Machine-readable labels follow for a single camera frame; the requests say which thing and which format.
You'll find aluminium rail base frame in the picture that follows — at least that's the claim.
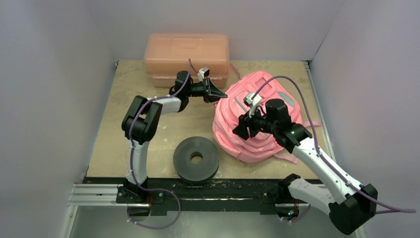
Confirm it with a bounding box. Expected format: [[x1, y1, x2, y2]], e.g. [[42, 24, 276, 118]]
[[59, 177, 367, 238]]

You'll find pink student backpack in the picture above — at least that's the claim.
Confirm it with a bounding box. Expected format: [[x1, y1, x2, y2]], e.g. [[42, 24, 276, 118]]
[[212, 71, 312, 163]]

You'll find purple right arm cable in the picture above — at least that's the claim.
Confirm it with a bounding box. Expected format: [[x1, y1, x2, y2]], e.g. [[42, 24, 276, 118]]
[[251, 75, 417, 224]]

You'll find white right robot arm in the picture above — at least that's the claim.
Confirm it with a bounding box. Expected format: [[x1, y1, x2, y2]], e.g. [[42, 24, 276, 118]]
[[233, 96, 378, 235]]

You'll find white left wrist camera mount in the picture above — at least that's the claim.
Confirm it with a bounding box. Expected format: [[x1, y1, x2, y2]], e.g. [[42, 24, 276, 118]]
[[197, 67, 210, 82]]

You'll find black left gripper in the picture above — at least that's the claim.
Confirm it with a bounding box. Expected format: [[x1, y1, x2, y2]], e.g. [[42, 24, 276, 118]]
[[185, 76, 226, 103]]

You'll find translucent orange plastic box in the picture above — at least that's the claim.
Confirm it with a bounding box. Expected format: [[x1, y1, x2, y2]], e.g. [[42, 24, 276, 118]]
[[144, 33, 230, 88]]

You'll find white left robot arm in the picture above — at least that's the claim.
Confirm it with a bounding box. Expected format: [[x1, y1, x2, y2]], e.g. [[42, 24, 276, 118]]
[[121, 67, 227, 203]]

